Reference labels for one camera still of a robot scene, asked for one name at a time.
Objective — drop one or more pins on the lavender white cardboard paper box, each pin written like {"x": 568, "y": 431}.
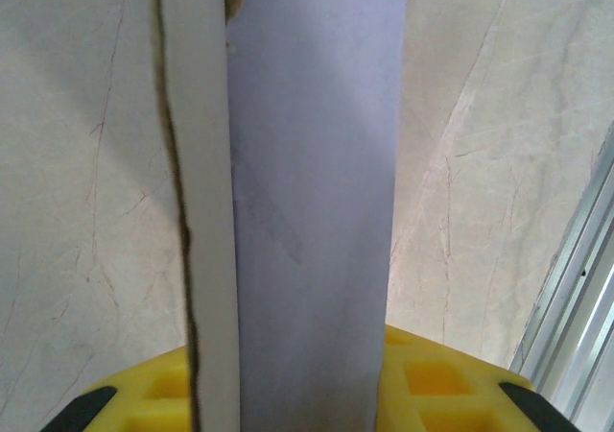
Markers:
{"x": 312, "y": 163}

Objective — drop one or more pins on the aluminium rail bed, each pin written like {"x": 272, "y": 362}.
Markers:
{"x": 575, "y": 283}

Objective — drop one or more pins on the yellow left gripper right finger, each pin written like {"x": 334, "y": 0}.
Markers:
{"x": 455, "y": 393}

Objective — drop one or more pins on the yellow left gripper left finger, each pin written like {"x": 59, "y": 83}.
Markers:
{"x": 144, "y": 398}

